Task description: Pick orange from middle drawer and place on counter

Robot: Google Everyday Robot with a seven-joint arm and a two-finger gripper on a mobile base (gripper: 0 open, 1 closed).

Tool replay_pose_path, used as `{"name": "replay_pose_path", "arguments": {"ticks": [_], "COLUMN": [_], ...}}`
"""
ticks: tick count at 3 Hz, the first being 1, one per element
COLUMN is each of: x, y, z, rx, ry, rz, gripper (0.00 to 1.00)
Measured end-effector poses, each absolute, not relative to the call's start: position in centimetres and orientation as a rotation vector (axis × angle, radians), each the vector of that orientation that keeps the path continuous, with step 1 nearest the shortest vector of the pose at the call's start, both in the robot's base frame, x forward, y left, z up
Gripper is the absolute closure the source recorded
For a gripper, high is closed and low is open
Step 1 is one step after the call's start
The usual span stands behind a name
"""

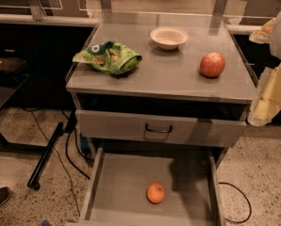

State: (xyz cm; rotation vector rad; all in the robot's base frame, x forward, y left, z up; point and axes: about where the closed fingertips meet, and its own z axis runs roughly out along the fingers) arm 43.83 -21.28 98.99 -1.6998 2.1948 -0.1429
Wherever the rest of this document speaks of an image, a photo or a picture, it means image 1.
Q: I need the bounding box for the green chip bag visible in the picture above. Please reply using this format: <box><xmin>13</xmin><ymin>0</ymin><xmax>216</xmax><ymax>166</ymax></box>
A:
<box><xmin>73</xmin><ymin>41</ymin><xmax>142</xmax><ymax>75</ymax></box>

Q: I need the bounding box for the white bowl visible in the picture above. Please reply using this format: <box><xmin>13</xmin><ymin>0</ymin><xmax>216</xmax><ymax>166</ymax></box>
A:
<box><xmin>150</xmin><ymin>26</ymin><xmax>189</xmax><ymax>51</ymax></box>

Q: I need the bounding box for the grey top drawer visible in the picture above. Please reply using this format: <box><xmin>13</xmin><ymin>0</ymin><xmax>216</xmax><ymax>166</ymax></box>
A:
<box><xmin>76</xmin><ymin>110</ymin><xmax>246</xmax><ymax>148</ymax></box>

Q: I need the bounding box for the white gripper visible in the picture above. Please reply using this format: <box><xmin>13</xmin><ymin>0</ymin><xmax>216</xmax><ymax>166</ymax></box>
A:
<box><xmin>247</xmin><ymin>11</ymin><xmax>281</xmax><ymax>126</ymax></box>

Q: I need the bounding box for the black stand leg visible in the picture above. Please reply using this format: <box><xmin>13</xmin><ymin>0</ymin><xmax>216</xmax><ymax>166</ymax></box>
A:
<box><xmin>27</xmin><ymin>122</ymin><xmax>63</xmax><ymax>190</ymax></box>

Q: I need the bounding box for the black drawer handle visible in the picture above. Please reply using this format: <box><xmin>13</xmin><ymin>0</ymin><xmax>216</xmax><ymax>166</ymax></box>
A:
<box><xmin>145</xmin><ymin>123</ymin><xmax>173</xmax><ymax>134</ymax></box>

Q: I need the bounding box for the black floor cable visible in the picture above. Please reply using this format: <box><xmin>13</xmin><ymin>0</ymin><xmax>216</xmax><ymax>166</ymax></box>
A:
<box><xmin>21</xmin><ymin>106</ymin><xmax>94</xmax><ymax>218</ymax></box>
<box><xmin>218</xmin><ymin>182</ymin><xmax>253</xmax><ymax>224</ymax></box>

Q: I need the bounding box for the open grey middle drawer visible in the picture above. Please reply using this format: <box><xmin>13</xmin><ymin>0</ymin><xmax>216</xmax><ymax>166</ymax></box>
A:
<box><xmin>66</xmin><ymin>147</ymin><xmax>225</xmax><ymax>226</ymax></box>

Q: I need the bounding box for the black floor cable right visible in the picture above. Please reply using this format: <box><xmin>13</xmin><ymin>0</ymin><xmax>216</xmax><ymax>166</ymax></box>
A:
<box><xmin>218</xmin><ymin>182</ymin><xmax>253</xmax><ymax>224</ymax></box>

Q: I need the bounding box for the grey metal counter cabinet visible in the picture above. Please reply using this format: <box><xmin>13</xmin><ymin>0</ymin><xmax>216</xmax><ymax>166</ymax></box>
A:
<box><xmin>65</xmin><ymin>10</ymin><xmax>266</xmax><ymax>162</ymax></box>

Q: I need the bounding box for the dark side table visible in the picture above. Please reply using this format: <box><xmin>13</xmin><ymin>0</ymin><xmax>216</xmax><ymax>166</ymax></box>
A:
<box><xmin>0</xmin><ymin>56</ymin><xmax>44</xmax><ymax>153</ymax></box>

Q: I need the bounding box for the red apple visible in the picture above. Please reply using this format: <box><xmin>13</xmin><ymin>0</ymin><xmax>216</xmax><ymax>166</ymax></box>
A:
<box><xmin>199</xmin><ymin>52</ymin><xmax>225</xmax><ymax>78</ymax></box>

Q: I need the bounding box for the black floor cable left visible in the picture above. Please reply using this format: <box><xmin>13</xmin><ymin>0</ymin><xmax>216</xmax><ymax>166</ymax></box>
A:
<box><xmin>21</xmin><ymin>106</ymin><xmax>94</xmax><ymax>218</ymax></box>

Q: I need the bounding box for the orange fruit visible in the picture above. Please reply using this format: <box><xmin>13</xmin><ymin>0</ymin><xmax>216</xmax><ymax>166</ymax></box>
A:
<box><xmin>146</xmin><ymin>183</ymin><xmax>165</xmax><ymax>204</ymax></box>

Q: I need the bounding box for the grey horizontal rail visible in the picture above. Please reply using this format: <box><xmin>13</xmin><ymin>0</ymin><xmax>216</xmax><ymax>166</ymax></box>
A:
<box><xmin>0</xmin><ymin>14</ymin><xmax>99</xmax><ymax>27</ymax></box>

